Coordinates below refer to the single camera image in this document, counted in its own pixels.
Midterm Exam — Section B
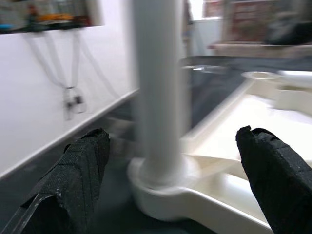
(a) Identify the black bag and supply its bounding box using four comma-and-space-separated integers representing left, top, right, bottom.
264, 9, 312, 46

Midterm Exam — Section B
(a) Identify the looped black wall cable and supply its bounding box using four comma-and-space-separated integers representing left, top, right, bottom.
24, 31, 86, 91

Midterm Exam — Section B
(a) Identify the white plastic table leg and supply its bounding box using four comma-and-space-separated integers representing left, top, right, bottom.
131, 0, 193, 190
277, 70, 312, 85

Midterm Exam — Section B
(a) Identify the dark wall shelf clutter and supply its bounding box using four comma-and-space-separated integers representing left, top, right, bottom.
0, 0, 105, 34

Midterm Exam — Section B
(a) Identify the white plastic children table top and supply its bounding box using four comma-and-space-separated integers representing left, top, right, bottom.
126, 70, 312, 234

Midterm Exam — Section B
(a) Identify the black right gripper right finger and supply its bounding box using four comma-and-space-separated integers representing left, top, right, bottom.
235, 125, 312, 234

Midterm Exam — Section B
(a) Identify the orange lid storage box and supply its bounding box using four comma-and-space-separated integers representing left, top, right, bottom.
229, 0, 269, 42

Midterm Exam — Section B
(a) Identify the black power adapter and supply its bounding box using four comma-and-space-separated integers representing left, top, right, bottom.
63, 87, 85, 120

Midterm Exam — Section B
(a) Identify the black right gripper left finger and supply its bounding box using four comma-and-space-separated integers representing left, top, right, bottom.
4, 128, 112, 234

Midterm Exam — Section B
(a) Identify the beige patterned cloth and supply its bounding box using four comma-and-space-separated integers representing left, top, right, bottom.
209, 41, 312, 59

